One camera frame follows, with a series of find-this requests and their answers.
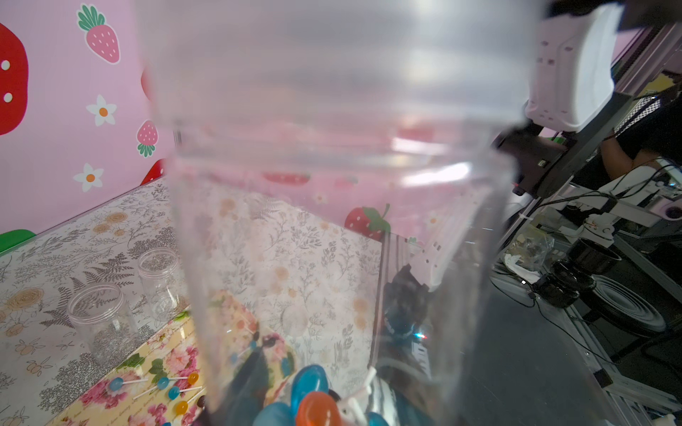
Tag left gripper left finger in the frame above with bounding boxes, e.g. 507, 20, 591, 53
212, 347, 269, 426

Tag poured candies on tray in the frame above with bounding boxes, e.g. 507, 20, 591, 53
105, 318, 278, 422

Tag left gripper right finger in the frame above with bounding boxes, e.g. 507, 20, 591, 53
388, 367, 453, 425

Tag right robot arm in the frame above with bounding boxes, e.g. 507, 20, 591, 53
495, 92, 633, 199

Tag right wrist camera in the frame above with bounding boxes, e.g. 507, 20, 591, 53
525, 3, 624, 132

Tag floral yellow tray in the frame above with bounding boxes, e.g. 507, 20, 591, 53
51, 290, 298, 425

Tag clear candy jar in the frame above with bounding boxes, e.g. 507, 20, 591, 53
170, 140, 515, 425
67, 283, 138, 367
138, 248, 188, 322

